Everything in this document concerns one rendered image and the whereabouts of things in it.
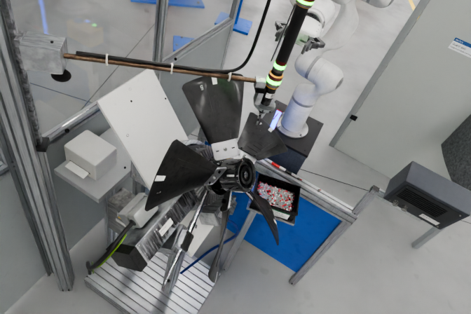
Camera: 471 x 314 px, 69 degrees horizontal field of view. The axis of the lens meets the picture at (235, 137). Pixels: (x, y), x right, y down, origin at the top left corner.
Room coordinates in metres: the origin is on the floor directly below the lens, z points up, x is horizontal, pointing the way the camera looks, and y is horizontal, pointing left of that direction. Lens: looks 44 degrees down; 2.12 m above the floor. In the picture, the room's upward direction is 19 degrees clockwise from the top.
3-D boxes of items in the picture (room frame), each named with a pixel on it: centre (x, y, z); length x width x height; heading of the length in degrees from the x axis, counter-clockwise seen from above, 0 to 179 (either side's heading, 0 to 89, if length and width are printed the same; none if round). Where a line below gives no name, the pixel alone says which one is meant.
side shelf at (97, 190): (0.91, 0.51, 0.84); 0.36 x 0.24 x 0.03; 165
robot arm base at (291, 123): (1.43, -0.26, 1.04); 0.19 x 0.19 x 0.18
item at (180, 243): (0.54, 0.05, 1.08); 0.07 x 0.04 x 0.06; 175
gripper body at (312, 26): (1.02, -0.09, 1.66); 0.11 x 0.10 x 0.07; 165
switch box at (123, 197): (0.74, 0.33, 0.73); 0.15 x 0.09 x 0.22; 75
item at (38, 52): (0.66, 0.54, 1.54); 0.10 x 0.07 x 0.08; 110
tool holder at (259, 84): (0.87, -0.04, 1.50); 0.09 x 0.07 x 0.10; 110
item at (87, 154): (0.84, 0.56, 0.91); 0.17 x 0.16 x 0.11; 75
